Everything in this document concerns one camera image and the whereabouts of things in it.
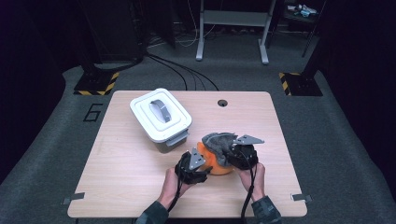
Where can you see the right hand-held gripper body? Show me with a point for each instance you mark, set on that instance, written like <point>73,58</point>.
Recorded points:
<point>243,157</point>

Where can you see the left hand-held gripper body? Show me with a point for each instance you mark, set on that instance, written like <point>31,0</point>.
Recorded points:
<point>190,168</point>

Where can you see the orange plush toy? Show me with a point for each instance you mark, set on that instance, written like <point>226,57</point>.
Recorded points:
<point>214,163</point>

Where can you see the grey towel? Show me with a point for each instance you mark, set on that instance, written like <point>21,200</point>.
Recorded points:
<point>218,144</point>

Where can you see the grey storage box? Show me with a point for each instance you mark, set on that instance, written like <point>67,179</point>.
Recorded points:
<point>174,144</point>

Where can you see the white lidded storage box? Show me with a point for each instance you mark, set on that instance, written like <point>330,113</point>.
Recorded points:
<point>160,113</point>

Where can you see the person's left hand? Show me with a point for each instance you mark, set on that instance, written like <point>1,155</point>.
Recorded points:
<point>172,186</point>

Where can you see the person's right hand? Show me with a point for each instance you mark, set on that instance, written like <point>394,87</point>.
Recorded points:
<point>253,182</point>

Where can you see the grey tape piece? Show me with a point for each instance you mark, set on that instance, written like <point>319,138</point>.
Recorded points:
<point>74,197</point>
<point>302,198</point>

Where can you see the black base with striped edge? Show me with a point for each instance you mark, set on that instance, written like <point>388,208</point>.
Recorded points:
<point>300,84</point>
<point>96,82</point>

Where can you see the white metal stand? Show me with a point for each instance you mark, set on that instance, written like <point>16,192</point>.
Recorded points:
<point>233,18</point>

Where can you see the dark shelf with small items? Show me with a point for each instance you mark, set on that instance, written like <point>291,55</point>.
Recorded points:
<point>300,14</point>

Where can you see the black cabinet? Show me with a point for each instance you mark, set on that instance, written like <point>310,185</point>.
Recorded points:
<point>115,31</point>

